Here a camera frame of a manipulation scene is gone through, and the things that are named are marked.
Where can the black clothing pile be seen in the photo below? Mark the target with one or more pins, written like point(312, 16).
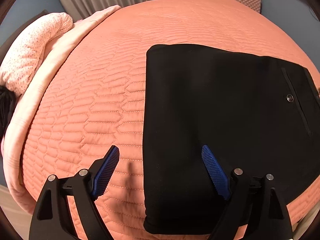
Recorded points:
point(7, 106)

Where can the light pink blanket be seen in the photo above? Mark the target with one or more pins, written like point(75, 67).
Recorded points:
point(56, 52)

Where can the black pants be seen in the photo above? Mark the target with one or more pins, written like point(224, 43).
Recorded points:
point(258, 113)

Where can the pink dotted pillow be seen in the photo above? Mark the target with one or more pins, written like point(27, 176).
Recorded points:
point(26, 53)

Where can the orange quilted bedspread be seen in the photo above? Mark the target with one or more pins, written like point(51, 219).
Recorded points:
point(96, 99)

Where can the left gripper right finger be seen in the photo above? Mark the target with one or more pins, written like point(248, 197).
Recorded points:
point(253, 201)

